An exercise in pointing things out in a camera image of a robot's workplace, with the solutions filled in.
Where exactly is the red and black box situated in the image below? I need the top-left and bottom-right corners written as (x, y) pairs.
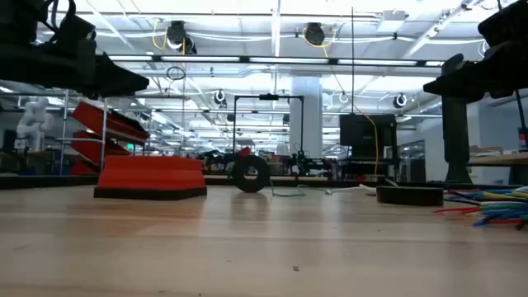
top-left (93, 155), bottom-right (208, 201)

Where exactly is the thin green wire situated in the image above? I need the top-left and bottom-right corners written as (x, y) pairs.
top-left (270, 177), bottom-right (331, 198)

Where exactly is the black cable spool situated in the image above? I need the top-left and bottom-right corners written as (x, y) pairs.
top-left (231, 154), bottom-right (271, 194)

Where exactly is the white cable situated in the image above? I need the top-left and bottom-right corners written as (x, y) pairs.
top-left (325, 183), bottom-right (379, 196)

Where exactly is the black tape roll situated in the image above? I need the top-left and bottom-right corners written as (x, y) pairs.
top-left (375, 185), bottom-right (445, 207)

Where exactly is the wooden table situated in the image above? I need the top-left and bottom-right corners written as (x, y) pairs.
top-left (468, 151), bottom-right (528, 186)

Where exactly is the bundle of coloured wires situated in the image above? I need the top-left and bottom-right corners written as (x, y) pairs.
top-left (432, 185), bottom-right (528, 231)

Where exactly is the black monitor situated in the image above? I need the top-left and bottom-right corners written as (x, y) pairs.
top-left (339, 114), bottom-right (398, 158)

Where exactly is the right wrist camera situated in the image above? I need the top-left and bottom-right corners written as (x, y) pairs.
top-left (477, 0), bottom-right (528, 47)

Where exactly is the yellow cable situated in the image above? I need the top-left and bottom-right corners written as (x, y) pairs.
top-left (303, 26), bottom-right (380, 177)

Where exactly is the white building column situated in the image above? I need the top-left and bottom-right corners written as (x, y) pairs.
top-left (289, 76), bottom-right (323, 160)

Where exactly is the thin black slanted pole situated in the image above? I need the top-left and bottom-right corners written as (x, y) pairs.
top-left (514, 88), bottom-right (528, 144)

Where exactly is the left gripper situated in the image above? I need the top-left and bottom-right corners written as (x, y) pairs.
top-left (0, 39), bottom-right (150, 99)

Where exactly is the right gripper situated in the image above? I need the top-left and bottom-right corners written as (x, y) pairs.
top-left (422, 39), bottom-right (528, 104)

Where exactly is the metal rack with red bins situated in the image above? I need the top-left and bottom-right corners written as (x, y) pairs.
top-left (57, 88), bottom-right (152, 177)

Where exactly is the black ceiling cable reel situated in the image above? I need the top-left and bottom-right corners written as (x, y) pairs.
top-left (166, 19), bottom-right (198, 55)
top-left (304, 22), bottom-right (327, 46)

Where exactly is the black gantry frame with camera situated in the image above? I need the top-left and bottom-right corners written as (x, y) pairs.
top-left (233, 93), bottom-right (305, 156)

